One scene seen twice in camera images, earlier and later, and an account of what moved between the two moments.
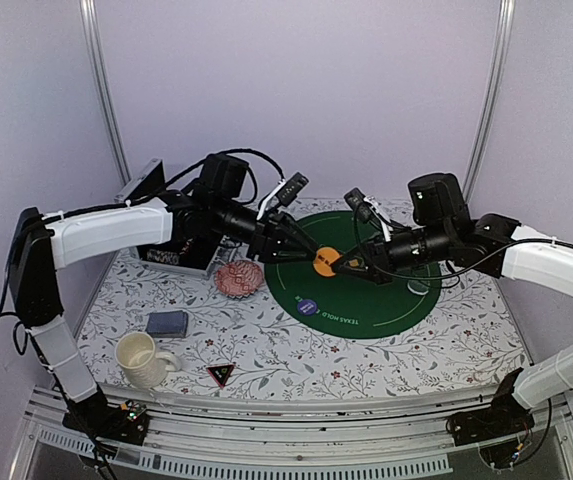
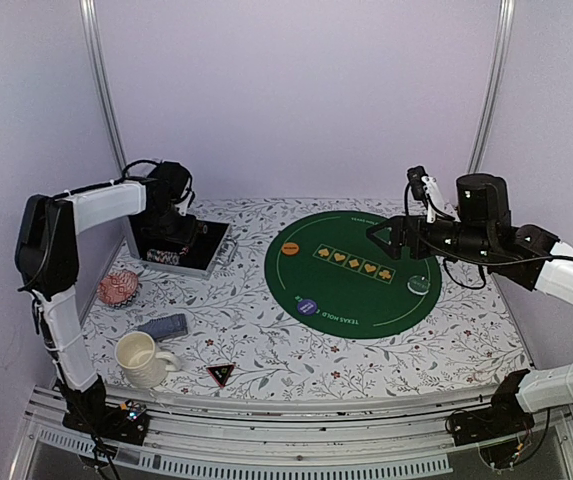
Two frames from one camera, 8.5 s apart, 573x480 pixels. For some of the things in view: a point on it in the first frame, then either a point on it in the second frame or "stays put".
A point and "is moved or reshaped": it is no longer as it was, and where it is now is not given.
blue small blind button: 307,307 stays put
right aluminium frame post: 506,20 stays put
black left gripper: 268,246 → 186,235
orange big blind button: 325,256 is moved or reshaped
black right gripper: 380,268 → 400,235
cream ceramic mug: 141,365 stays put
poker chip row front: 164,256 stays put
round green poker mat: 352,303 stays put
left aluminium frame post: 96,51 stays put
